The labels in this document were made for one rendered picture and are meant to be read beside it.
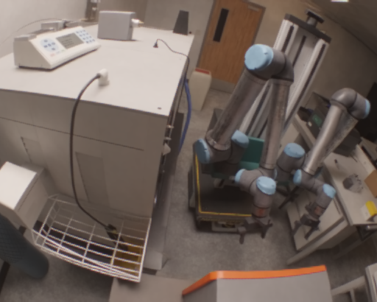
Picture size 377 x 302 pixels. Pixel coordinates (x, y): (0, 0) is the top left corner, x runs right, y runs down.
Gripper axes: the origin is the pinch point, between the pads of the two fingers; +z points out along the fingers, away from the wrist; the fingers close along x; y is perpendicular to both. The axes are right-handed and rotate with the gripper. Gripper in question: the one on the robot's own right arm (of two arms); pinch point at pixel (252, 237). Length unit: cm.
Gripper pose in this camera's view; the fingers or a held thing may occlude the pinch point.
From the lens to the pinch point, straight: 107.1
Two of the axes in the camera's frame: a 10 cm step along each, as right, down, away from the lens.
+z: -0.3, 9.5, 3.3
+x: -9.8, 0.4, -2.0
